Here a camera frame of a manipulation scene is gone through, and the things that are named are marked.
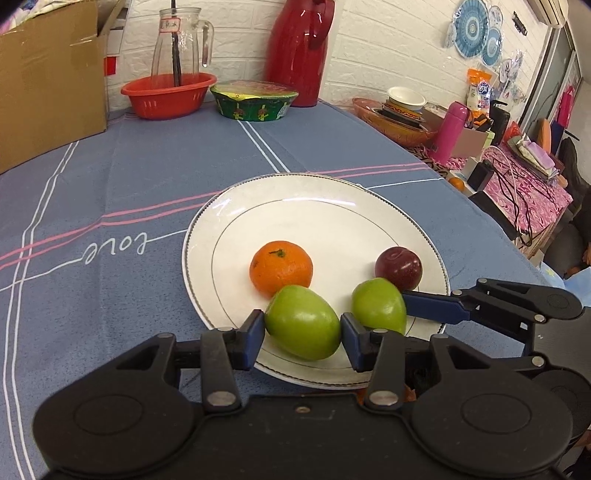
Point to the mandarin with green calyx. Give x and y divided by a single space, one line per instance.
279 264

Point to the dark red plum front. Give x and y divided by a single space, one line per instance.
400 266

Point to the brown cardboard box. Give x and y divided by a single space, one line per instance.
53 87

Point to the red thermos jug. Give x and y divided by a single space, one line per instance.
298 48

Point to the small green apple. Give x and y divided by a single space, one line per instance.
378 304

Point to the white round plate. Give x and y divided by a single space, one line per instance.
342 226

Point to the small orange on side table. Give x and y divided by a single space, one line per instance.
457 183

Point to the blue paper fan decoration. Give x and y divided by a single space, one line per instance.
475 31

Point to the orange snack bag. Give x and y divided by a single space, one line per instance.
479 91

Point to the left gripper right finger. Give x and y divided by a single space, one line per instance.
381 352

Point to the black bottle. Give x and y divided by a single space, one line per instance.
500 117

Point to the red plastic basket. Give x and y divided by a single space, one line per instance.
157 98

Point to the large green apple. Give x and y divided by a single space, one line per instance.
303 323

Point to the glass pitcher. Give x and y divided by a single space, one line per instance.
195 40

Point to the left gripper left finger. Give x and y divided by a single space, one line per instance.
223 351

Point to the black stirrer in pitcher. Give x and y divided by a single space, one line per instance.
175 59

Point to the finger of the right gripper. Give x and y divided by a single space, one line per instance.
438 308

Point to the green instant noodle bowl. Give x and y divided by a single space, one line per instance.
254 101

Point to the pink floral table cover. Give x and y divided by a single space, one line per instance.
533 207

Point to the pink thermos bottle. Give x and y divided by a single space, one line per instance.
448 141

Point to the black power adapter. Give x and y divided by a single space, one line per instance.
481 175

